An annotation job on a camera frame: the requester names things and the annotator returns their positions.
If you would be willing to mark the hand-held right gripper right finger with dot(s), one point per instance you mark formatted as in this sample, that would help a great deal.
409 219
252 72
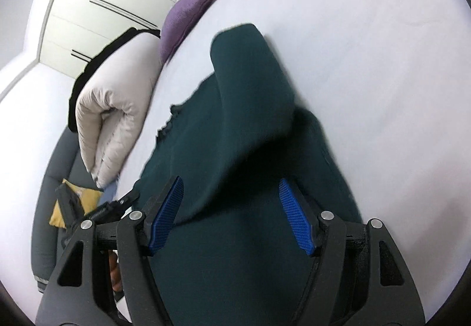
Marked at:
296 217

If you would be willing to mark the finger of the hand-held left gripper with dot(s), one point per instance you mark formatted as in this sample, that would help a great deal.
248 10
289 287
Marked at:
114 205

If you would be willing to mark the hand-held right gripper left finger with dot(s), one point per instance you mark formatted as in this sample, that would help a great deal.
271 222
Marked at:
166 217

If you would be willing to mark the dark green knit garment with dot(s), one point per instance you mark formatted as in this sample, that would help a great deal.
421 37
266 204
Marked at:
239 127

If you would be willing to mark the person's left hand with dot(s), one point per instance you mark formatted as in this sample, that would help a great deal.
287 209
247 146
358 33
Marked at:
116 272

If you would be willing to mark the yellow cushion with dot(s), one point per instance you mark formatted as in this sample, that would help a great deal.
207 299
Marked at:
90 197

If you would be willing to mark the grey sofa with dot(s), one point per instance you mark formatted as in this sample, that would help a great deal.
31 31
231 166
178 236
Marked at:
48 208

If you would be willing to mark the beige folded duvet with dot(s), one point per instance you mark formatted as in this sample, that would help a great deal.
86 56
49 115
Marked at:
117 90

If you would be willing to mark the white bed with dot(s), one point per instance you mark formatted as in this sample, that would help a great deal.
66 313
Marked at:
368 90

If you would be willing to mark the cream wardrobe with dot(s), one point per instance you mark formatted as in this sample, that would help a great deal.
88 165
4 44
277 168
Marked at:
95 28

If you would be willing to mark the purple pillow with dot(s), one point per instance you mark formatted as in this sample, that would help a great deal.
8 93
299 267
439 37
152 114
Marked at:
184 17

